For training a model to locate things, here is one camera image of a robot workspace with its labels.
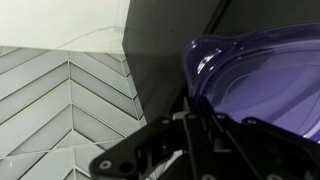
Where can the purple plastic bowl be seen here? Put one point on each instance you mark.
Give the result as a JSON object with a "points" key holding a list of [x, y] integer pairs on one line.
{"points": [[266, 76]]}

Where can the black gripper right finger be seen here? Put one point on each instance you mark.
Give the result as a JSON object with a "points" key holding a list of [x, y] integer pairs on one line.
{"points": [[253, 150]]}

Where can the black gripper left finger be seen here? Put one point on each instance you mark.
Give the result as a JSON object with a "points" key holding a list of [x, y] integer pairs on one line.
{"points": [[133, 156]]}

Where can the black microwave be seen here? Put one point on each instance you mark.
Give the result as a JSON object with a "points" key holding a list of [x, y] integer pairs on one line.
{"points": [[160, 50]]}

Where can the white upper cabinet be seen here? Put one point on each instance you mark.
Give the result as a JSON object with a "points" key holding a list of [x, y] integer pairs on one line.
{"points": [[50, 23]]}

